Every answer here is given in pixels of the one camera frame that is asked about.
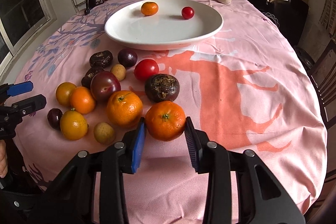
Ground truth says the large mandarin with green stem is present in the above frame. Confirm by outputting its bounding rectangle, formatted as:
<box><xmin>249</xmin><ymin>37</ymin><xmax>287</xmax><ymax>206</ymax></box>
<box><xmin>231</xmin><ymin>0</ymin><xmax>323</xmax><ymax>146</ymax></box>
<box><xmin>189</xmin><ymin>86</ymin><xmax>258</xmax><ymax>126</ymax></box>
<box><xmin>145</xmin><ymin>101</ymin><xmax>186</xmax><ymax>141</ymax></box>

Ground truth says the pink printed tablecloth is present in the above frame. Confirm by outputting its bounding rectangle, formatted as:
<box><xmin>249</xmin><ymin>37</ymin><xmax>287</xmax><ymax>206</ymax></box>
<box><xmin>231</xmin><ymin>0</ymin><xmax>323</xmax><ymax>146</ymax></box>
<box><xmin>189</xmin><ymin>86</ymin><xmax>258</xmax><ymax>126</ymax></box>
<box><xmin>7</xmin><ymin>0</ymin><xmax>327</xmax><ymax>223</ymax></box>

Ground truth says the yellow orange citrus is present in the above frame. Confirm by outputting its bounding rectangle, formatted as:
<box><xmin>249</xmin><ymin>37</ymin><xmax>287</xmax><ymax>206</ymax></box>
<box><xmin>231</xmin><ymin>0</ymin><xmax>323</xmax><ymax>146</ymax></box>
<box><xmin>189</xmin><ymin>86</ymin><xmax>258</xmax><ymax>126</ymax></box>
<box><xmin>60</xmin><ymin>108</ymin><xmax>88</xmax><ymax>141</ymax></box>

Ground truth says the dark water chestnut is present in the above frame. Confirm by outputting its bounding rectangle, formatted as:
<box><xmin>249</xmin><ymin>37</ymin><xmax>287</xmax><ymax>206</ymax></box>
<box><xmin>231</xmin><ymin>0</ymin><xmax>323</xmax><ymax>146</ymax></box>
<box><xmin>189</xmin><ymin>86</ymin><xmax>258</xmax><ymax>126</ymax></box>
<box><xmin>81</xmin><ymin>66</ymin><xmax>104</xmax><ymax>89</ymax></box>
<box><xmin>89</xmin><ymin>50</ymin><xmax>113</xmax><ymax>68</ymax></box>

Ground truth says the person's left hand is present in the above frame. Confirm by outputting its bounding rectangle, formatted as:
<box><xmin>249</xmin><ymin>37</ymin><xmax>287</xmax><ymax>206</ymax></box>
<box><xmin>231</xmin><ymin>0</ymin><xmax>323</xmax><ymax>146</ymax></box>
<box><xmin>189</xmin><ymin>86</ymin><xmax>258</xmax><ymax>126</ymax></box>
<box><xmin>0</xmin><ymin>140</ymin><xmax>8</xmax><ymax>178</ymax></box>

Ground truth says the yellow orange kumquat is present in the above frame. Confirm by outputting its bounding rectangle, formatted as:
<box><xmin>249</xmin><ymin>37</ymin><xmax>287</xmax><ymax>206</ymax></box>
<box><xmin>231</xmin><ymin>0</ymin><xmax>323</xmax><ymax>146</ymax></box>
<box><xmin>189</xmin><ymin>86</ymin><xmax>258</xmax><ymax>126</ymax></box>
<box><xmin>55</xmin><ymin>82</ymin><xmax>77</xmax><ymax>107</ymax></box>

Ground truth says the dark red cherry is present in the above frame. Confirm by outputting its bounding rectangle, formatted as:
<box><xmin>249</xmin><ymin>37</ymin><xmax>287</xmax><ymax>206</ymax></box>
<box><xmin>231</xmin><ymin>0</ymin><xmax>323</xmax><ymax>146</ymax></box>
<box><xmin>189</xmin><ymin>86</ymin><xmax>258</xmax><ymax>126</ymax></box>
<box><xmin>47</xmin><ymin>108</ymin><xmax>63</xmax><ymax>131</ymax></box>

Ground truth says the small orange mandarin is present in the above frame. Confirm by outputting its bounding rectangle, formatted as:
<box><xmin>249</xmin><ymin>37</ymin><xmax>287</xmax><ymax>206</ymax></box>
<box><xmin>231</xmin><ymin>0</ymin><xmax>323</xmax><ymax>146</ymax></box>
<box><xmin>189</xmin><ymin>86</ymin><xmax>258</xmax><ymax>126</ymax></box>
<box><xmin>70</xmin><ymin>86</ymin><xmax>96</xmax><ymax>115</ymax></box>

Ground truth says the small red tomato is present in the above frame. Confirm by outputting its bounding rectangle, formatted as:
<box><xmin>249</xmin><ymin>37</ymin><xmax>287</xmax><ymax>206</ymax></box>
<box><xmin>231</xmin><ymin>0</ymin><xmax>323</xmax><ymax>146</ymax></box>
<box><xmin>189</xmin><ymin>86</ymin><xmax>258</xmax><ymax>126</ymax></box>
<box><xmin>181</xmin><ymin>7</ymin><xmax>195</xmax><ymax>20</ymax></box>

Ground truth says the large dark mangosteen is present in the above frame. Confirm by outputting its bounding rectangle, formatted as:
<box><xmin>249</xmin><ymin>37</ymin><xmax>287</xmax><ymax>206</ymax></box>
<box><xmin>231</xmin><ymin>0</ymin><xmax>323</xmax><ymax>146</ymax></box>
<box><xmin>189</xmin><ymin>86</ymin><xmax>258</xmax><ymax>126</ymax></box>
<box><xmin>145</xmin><ymin>74</ymin><xmax>180</xmax><ymax>103</ymax></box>

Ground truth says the dark red plum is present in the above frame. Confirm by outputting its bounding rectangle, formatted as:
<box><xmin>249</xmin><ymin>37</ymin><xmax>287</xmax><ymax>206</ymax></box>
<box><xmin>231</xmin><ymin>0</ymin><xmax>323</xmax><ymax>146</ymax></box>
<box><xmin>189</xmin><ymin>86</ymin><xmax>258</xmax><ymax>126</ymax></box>
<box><xmin>91</xmin><ymin>71</ymin><xmax>121</xmax><ymax>102</ymax></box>

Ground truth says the small tan longan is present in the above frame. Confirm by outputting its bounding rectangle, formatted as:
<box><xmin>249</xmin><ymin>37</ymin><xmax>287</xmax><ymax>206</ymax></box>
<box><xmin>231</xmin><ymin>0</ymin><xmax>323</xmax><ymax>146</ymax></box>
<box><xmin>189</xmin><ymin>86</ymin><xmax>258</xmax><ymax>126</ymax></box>
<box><xmin>110</xmin><ymin>63</ymin><xmax>126</xmax><ymax>81</ymax></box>

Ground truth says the large white plate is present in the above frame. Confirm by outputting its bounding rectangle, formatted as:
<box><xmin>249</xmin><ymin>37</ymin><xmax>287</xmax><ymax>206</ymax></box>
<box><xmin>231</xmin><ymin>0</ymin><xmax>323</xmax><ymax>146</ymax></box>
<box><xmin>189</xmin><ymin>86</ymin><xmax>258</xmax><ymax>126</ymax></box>
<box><xmin>104</xmin><ymin>0</ymin><xmax>224</xmax><ymax>50</ymax></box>

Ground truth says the dark wooden chair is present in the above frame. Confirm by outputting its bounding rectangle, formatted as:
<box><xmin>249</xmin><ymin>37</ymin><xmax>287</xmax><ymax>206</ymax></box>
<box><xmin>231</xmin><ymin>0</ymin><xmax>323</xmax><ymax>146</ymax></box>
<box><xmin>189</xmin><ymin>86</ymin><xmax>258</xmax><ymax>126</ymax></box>
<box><xmin>307</xmin><ymin>39</ymin><xmax>336</xmax><ymax>129</ymax></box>

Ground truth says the dark purple round fruit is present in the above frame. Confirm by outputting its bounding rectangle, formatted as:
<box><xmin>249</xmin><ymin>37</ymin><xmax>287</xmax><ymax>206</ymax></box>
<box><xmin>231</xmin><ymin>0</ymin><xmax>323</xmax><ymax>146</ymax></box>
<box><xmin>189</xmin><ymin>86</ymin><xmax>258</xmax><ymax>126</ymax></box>
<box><xmin>117</xmin><ymin>48</ymin><xmax>138</xmax><ymax>68</ymax></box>

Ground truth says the large mandarin with stalk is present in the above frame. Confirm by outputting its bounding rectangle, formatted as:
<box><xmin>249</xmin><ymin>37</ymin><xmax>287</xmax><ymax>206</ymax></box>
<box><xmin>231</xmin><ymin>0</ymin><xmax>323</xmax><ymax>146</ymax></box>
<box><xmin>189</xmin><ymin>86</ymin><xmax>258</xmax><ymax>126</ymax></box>
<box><xmin>106</xmin><ymin>90</ymin><xmax>143</xmax><ymax>128</ymax></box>

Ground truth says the window frame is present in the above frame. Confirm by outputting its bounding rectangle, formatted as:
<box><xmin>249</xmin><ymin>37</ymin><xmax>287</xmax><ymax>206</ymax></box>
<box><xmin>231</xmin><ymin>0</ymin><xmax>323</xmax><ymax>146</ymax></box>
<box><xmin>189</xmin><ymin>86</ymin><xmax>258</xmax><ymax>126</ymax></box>
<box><xmin>1</xmin><ymin>0</ymin><xmax>56</xmax><ymax>79</ymax></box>

